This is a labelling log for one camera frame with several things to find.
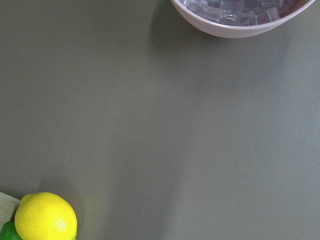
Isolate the pink bowl with ice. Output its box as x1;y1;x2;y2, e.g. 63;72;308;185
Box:
171;0;315;39

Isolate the yellow lemon near bowl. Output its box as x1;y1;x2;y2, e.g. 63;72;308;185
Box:
14;192;78;240

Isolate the wooden cutting board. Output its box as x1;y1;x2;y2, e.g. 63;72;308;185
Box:
0;192;20;228

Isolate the green lime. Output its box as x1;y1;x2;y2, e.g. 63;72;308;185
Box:
0;221;22;240

